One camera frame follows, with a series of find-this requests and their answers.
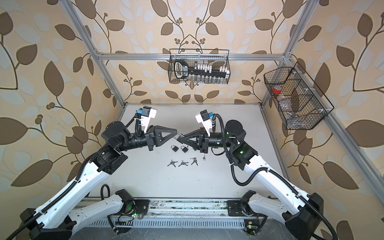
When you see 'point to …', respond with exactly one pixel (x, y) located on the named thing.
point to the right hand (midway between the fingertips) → (182, 141)
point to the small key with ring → (204, 158)
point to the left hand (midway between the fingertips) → (176, 135)
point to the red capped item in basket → (277, 89)
